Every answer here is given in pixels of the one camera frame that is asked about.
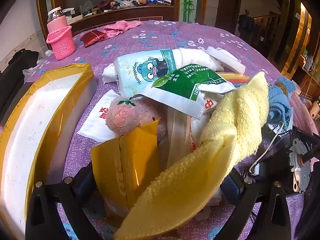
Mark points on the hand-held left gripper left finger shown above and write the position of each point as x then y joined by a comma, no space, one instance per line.
84,183

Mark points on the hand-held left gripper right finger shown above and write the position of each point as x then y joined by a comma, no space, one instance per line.
231,188

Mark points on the yellow towel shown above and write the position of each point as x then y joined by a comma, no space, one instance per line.
180,187

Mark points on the yellow padded envelope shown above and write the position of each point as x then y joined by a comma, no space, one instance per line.
140,160

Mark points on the large white bag red print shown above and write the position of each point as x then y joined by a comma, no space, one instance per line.
180,130

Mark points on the white tray with yellow tape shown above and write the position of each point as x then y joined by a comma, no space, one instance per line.
37,120

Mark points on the pink plush toy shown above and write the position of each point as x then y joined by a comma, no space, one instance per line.
130,115

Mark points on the blue towel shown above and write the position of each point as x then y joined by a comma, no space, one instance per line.
277,102

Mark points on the green and white packet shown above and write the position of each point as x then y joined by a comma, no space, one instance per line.
180,87

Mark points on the small white pouch red print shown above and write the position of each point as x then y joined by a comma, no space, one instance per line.
95,122

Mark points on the black motor with gear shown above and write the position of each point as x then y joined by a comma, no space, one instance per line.
297,152

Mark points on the colourful cloth pack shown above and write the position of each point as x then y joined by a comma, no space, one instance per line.
235,77

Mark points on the cartoon tissue pack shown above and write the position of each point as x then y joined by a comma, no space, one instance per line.
135,70

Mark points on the white foam piece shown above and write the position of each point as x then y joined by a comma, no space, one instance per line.
230,62

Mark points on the clear plastic bag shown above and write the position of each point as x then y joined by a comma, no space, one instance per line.
43,57

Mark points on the rolled white towel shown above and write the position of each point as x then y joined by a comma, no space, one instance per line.
195,57

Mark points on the black bag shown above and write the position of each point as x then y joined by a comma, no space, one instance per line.
17,65

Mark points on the pink cloth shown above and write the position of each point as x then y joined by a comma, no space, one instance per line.
120,27

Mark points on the purple floral tablecloth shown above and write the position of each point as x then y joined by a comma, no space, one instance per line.
175,37

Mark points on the dark figure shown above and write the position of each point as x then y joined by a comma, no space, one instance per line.
246,25

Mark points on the pink bottle with clear lid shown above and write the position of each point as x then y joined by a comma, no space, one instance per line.
57,21

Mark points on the wooden cabinet with clutter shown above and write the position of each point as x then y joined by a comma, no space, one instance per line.
105,17

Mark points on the brown door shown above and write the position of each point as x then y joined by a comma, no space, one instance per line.
229,7

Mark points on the bamboo wall decoration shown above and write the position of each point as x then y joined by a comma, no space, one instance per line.
188,2

